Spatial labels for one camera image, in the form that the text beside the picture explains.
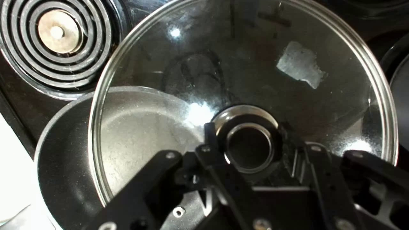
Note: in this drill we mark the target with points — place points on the front left coil burner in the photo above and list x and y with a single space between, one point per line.
59 48

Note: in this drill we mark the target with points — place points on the black electric stove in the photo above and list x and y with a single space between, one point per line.
377 22

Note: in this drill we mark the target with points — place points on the clear glass pan lid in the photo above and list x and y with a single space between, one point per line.
317 76

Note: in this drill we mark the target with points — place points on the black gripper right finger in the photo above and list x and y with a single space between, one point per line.
354 192

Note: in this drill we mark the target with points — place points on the black frying pan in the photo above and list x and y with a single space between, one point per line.
136 123

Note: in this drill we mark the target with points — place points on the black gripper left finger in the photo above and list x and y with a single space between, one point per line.
147 201

